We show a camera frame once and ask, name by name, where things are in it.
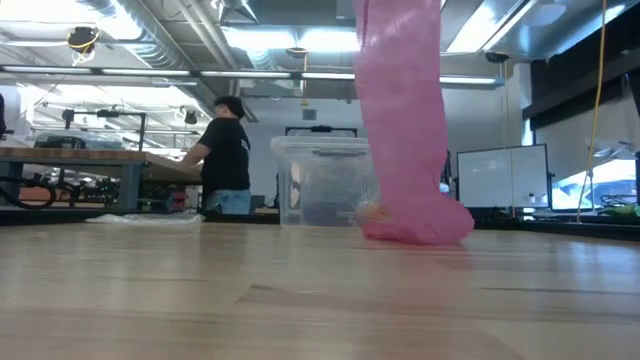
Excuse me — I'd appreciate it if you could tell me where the black stand frame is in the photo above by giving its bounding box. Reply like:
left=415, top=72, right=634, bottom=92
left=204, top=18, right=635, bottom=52
left=284, top=124, right=359, bottom=138

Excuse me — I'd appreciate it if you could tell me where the green object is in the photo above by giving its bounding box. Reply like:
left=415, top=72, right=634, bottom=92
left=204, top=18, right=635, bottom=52
left=599, top=203, right=640, bottom=218

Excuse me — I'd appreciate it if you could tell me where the clear plastic storage bin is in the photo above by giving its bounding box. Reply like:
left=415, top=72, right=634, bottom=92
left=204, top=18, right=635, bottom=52
left=273, top=147, right=382, bottom=229

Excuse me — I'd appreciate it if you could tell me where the ceiling light strip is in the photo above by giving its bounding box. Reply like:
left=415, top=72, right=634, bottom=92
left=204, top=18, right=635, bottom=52
left=0, top=64, right=504, bottom=86

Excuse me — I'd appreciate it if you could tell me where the person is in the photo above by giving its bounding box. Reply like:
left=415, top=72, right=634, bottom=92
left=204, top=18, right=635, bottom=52
left=179, top=94, right=253, bottom=216

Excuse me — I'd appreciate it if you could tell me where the black camera rig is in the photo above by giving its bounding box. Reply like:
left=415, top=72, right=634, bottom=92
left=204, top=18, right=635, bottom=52
left=62, top=108, right=148, bottom=151

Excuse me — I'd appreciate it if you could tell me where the yellow hanging cable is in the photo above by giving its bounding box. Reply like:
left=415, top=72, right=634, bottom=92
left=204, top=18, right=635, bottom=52
left=576, top=0, right=609, bottom=224

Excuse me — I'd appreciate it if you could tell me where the clear zip bag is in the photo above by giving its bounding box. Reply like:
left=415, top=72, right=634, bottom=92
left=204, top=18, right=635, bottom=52
left=84, top=212, right=206, bottom=225

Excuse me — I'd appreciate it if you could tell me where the ceiling cable reel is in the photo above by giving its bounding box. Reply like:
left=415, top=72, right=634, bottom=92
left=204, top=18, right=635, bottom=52
left=66, top=25, right=101, bottom=66

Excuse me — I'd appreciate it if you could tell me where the clear plastic bin lid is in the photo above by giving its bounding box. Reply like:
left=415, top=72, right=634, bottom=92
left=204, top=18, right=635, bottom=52
left=270, top=135, right=374, bottom=157

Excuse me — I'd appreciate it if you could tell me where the black cable loop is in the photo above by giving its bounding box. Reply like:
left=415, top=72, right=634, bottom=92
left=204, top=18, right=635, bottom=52
left=0, top=175, right=55, bottom=210

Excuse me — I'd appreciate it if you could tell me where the wooden workbench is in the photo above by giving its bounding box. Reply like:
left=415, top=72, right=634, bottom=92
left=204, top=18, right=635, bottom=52
left=0, top=146, right=204, bottom=211

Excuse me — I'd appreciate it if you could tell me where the bright computer monitor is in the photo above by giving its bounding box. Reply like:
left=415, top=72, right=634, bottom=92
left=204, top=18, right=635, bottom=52
left=549, top=158, right=639, bottom=211

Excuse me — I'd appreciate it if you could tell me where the orange bandage roll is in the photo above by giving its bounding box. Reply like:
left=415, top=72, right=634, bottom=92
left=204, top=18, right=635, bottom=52
left=355, top=201, right=387, bottom=227

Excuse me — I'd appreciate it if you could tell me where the pink elastic bandage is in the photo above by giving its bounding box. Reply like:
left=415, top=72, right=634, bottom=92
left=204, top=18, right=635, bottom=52
left=352, top=0, right=475, bottom=247

